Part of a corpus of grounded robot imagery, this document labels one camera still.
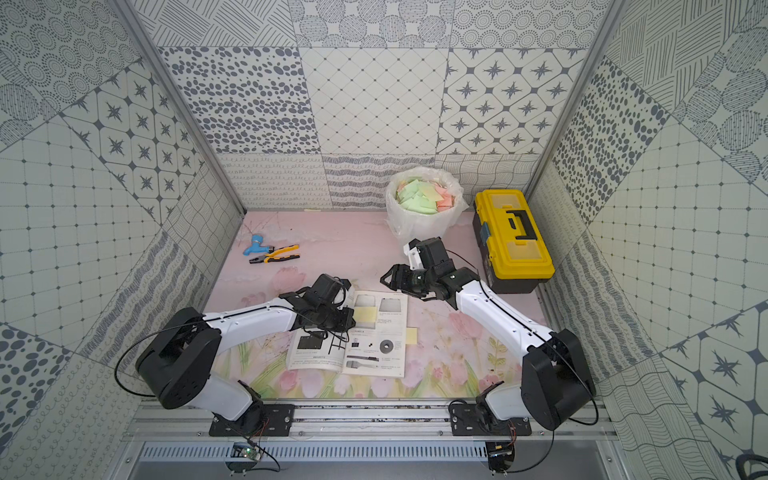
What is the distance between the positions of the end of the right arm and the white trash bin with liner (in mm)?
90

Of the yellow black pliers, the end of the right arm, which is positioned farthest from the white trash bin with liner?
the yellow black pliers

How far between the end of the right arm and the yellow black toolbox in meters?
0.26

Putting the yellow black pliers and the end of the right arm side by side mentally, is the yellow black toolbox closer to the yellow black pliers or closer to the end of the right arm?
the end of the right arm

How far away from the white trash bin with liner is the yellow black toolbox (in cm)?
15

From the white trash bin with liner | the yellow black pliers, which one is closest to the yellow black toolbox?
the white trash bin with liner

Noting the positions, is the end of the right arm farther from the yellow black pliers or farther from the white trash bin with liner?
the yellow black pliers

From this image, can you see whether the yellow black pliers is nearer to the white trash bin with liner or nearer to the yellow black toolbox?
the white trash bin with liner

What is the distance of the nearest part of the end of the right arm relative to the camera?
1.98 feet

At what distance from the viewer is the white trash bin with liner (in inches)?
33.8

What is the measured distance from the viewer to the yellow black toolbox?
2.87ft
